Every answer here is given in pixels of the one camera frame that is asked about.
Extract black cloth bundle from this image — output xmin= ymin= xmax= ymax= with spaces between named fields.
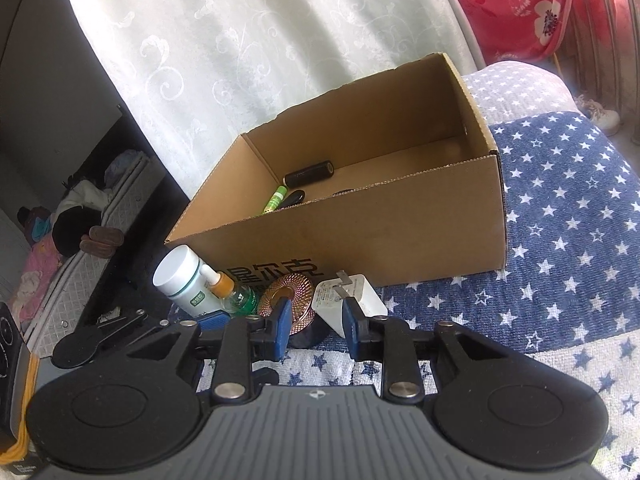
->
xmin=52 ymin=207 xmax=103 ymax=256

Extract pink cloth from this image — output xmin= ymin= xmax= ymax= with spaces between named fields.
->
xmin=10 ymin=247 xmax=63 ymax=321

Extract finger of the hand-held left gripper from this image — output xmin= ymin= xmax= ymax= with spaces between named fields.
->
xmin=95 ymin=309 xmax=232 ymax=342

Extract dark jar with gold lid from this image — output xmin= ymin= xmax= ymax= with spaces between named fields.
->
xmin=257 ymin=275 xmax=328 ymax=351

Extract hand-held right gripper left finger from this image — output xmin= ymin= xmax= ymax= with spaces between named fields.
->
xmin=125 ymin=297 xmax=293 ymax=402

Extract brown slippers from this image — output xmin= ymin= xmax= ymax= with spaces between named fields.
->
xmin=80 ymin=226 xmax=125 ymax=259

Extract metal railing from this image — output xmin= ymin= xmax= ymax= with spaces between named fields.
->
xmin=570 ymin=0 xmax=640 ymax=61

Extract white charger plug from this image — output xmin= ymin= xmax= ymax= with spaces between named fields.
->
xmin=314 ymin=270 xmax=388 ymax=341

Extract white mattress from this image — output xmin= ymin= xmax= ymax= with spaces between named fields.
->
xmin=20 ymin=152 xmax=168 ymax=346

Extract red floral cloth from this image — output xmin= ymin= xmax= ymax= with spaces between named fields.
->
xmin=432 ymin=0 xmax=616 ymax=63

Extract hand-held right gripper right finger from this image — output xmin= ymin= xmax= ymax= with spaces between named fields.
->
xmin=342 ymin=299 xmax=501 ymax=402

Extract black device with orange edge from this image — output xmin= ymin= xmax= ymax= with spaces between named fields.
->
xmin=0 ymin=302 xmax=41 ymax=461

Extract pale blue bedding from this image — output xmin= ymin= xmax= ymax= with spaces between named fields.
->
xmin=105 ymin=150 xmax=147 ymax=182

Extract green dropper bottle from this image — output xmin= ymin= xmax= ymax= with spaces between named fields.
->
xmin=200 ymin=265 xmax=259 ymax=317

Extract blue white star blanket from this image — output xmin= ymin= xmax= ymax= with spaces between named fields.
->
xmin=167 ymin=60 xmax=640 ymax=468

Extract white pill bottle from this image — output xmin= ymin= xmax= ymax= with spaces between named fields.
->
xmin=152 ymin=245 xmax=226 ymax=320

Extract black lipstick tube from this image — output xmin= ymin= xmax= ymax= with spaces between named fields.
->
xmin=284 ymin=160 xmax=335 ymax=187

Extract brown cardboard box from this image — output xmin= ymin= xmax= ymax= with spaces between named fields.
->
xmin=164 ymin=52 xmax=510 ymax=288

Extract white patterned curtain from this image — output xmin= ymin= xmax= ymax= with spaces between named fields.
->
xmin=52 ymin=0 xmax=481 ymax=201

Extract white shoe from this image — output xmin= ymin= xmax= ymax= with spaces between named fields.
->
xmin=574 ymin=92 xmax=622 ymax=137

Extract green lip balm tube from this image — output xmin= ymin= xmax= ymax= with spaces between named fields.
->
xmin=260 ymin=185 xmax=288 ymax=216

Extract white garment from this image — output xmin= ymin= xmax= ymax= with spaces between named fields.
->
xmin=57 ymin=180 xmax=117 ymax=212

